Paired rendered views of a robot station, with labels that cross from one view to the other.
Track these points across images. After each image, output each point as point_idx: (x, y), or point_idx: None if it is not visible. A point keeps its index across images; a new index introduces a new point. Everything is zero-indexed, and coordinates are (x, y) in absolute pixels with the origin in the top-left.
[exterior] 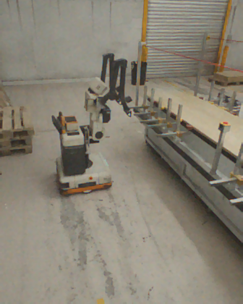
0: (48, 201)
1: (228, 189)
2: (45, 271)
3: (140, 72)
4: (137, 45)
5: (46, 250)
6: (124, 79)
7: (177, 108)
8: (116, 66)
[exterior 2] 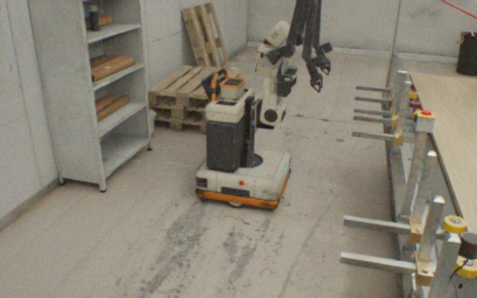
0: (175, 199)
1: (402, 250)
2: (100, 276)
3: (475, 51)
4: None
5: (122, 254)
6: (312, 26)
7: (440, 100)
8: (297, 1)
